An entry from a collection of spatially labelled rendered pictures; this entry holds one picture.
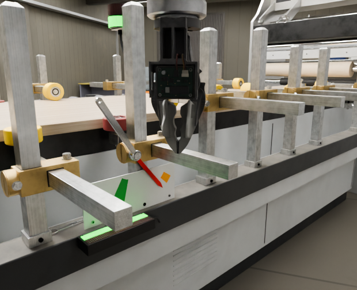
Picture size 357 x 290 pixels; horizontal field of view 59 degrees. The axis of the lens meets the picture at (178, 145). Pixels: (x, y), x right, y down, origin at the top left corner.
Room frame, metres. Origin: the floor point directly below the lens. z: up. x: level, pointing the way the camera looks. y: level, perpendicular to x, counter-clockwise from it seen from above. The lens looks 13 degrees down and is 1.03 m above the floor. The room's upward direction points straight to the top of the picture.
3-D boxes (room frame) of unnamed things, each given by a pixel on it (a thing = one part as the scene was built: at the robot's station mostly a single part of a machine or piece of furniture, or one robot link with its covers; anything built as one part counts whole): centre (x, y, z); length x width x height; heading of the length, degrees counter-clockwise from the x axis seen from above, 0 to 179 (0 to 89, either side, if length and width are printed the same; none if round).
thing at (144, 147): (0.76, 0.09, 0.84); 0.13 x 0.06 x 0.05; 133
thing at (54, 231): (0.66, 0.20, 0.70); 0.20 x 0.02 x 0.01; 138
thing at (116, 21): (0.77, 0.13, 1.14); 0.06 x 0.06 x 0.02
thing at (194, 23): (0.50, 0.00, 1.05); 0.09 x 0.08 x 0.12; 173
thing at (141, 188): (0.70, 0.11, 0.75); 0.26 x 0.01 x 0.10; 133
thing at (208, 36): (0.91, -0.08, 0.91); 0.03 x 0.03 x 0.48; 43
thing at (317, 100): (1.09, -0.31, 0.95); 0.50 x 0.04 x 0.04; 43
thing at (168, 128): (0.51, 0.02, 0.94); 0.06 x 0.03 x 0.09; 173
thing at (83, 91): (9.29, 2.17, 0.34); 1.31 x 0.66 x 0.69; 72
